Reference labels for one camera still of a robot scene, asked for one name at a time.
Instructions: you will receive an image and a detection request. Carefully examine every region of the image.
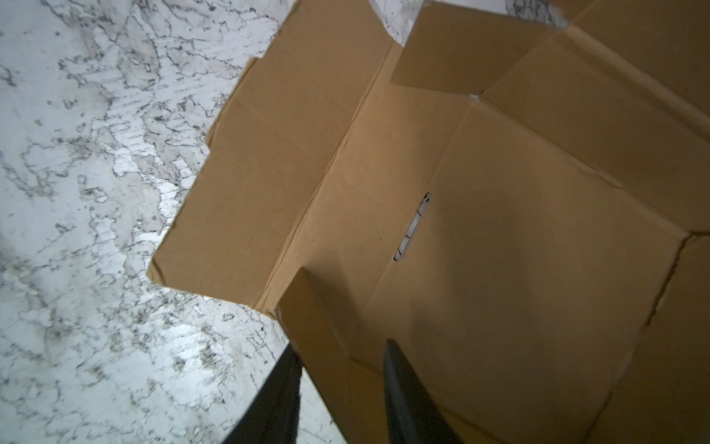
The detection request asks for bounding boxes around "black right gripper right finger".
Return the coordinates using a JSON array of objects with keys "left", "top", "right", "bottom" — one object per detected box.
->
[{"left": 383, "top": 340, "right": 462, "bottom": 443}]

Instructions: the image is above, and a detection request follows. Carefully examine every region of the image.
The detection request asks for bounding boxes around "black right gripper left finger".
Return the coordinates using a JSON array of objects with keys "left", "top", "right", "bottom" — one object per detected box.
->
[{"left": 223, "top": 345, "right": 303, "bottom": 444}]

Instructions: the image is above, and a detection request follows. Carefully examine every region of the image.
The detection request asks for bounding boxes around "brown cardboard box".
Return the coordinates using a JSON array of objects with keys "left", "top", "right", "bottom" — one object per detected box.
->
[{"left": 147, "top": 1, "right": 709, "bottom": 443}]

